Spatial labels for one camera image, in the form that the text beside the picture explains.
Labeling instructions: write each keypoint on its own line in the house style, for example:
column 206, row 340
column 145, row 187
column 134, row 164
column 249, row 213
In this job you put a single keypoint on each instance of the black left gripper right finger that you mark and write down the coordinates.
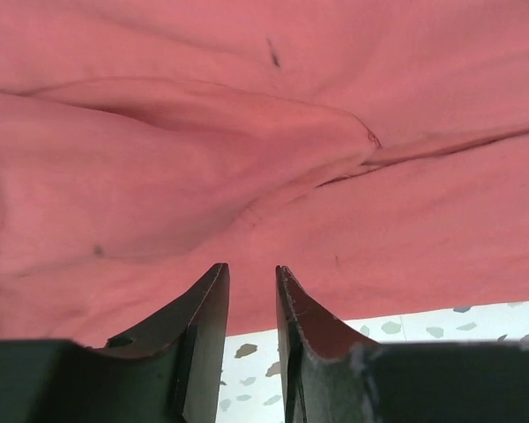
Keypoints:
column 332, row 373

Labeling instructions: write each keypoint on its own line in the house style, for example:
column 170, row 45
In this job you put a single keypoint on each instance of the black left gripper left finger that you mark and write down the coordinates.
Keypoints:
column 167, row 368

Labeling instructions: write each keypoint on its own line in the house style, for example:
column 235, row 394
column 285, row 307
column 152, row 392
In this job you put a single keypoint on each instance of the dusty red t-shirt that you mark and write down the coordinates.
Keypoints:
column 379, row 149

